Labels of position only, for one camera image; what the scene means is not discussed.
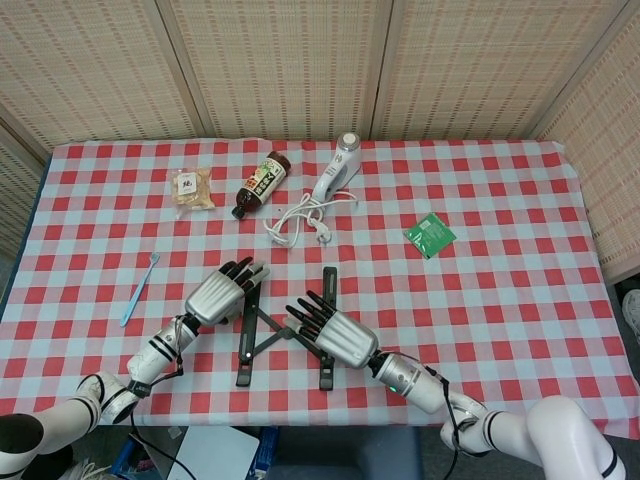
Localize blue plastic crate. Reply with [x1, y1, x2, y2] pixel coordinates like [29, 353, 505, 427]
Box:
[110, 432, 151, 479]

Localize white power cable with plug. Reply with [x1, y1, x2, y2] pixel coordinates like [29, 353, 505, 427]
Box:
[263, 189, 360, 247]

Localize left five-finger robot hand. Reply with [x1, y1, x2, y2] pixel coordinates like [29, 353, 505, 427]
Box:
[184, 256, 271, 329]

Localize white flat board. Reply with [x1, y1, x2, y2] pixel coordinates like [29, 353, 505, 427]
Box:
[167, 424, 261, 480]

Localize green foil packet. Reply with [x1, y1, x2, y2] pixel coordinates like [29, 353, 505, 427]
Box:
[403, 211, 458, 260]

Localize white handheld steamer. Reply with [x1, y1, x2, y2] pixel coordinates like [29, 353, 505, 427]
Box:
[312, 131, 362, 202]

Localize woven bamboo screen panel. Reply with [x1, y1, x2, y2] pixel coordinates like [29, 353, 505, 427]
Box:
[0, 0, 214, 154]
[154, 0, 406, 142]
[0, 119, 51, 261]
[529, 4, 640, 286]
[369, 0, 640, 142]

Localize right five-finger robot hand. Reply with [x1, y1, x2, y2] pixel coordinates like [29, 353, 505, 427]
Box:
[283, 289, 380, 370]

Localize white sneaker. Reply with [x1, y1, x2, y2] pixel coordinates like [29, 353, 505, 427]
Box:
[72, 460, 114, 480]
[621, 289, 640, 346]

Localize black folding stand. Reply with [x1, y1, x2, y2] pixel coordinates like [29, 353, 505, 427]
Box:
[234, 266, 351, 391]

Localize light blue toothbrush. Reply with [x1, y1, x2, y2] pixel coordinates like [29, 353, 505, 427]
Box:
[119, 252, 161, 328]

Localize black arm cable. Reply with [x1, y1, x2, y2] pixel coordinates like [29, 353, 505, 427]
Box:
[127, 319, 187, 480]
[424, 367, 462, 480]

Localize clear bag of snacks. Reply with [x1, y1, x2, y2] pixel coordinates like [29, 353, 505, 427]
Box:
[170, 167, 218, 214]

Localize red white checked tablecloth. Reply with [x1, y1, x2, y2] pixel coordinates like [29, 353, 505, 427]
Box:
[0, 138, 626, 435]

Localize brown drink bottle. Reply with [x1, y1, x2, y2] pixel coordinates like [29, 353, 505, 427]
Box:
[230, 150, 292, 220]

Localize blue box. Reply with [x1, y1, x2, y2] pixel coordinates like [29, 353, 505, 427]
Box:
[252, 425, 281, 476]

